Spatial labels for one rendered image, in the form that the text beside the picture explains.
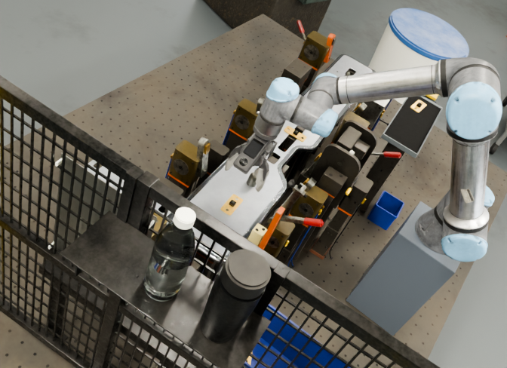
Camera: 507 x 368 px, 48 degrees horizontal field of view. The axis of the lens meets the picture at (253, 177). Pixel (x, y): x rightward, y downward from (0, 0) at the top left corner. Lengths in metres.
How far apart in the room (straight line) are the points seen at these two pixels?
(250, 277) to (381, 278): 1.14
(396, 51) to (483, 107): 2.53
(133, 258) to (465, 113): 0.79
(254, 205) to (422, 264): 0.55
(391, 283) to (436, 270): 0.18
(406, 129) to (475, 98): 0.78
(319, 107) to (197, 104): 1.13
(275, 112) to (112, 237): 0.61
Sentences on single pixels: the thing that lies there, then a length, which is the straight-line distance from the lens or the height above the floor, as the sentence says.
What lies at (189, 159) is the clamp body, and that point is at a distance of 1.78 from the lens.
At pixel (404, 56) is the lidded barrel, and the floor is 0.59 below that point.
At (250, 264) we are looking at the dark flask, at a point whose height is 1.61.
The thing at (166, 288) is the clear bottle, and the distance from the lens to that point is 0.95.
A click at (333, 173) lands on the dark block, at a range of 1.82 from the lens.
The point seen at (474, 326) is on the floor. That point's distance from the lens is 3.37.
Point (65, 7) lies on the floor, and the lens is 4.25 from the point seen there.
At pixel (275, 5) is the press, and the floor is 0.41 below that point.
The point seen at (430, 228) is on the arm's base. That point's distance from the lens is 1.81.
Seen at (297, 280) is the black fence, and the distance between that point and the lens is 0.94.
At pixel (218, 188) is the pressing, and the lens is 1.78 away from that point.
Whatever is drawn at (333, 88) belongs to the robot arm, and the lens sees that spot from 1.56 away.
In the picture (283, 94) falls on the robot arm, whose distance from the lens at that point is 1.44.
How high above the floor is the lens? 2.27
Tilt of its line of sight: 43 degrees down
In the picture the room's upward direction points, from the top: 24 degrees clockwise
